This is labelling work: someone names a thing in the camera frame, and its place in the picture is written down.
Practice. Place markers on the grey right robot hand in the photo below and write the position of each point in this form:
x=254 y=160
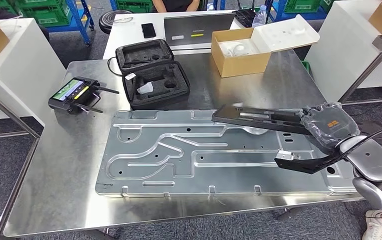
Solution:
x=330 y=126

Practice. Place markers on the black plastic mounting panel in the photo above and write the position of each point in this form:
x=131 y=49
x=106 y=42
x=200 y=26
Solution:
x=260 y=119

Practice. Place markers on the blue metal shelf rack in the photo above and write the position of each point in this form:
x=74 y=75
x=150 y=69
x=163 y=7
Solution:
x=273 y=10
x=78 y=21

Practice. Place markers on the stainless steel workbench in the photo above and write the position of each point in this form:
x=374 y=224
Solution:
x=61 y=165

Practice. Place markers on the open cardboard box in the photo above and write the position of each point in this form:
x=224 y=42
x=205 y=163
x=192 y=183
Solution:
x=240 y=64

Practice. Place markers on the white device in box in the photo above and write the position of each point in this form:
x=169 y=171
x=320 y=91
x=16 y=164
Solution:
x=239 y=49

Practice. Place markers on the green plastic crate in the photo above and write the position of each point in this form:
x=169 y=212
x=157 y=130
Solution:
x=134 y=6
x=44 y=13
x=302 y=6

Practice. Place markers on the clear water bottle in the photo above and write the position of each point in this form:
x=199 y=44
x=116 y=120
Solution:
x=259 y=18

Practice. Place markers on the embossed metal plate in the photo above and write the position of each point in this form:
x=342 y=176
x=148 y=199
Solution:
x=210 y=179

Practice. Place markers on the black keyboard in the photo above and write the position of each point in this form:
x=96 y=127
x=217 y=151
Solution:
x=245 y=18

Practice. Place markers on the black foam-lined case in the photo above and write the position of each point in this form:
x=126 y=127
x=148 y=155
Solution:
x=177 y=71

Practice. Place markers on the grey laptop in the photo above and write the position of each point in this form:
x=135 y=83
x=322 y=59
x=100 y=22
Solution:
x=197 y=26

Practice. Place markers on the white paper slip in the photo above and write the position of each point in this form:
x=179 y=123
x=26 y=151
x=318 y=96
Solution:
x=146 y=88

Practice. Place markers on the person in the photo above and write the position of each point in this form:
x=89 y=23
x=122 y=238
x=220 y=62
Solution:
x=175 y=5

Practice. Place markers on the black smartphone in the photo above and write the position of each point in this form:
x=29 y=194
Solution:
x=148 y=30

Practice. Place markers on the white case tag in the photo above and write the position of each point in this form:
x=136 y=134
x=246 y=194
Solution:
x=130 y=76

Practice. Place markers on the white desk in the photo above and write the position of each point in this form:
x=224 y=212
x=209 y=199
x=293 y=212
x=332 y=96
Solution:
x=124 y=39

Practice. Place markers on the black round stool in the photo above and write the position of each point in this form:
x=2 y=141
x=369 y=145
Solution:
x=111 y=20

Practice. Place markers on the black remote controller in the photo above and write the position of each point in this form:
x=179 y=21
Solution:
x=71 y=96

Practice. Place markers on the black camera bracket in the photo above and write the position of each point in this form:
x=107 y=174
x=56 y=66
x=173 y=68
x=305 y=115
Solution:
x=310 y=164

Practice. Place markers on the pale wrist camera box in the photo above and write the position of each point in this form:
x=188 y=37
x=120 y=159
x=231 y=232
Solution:
x=287 y=155

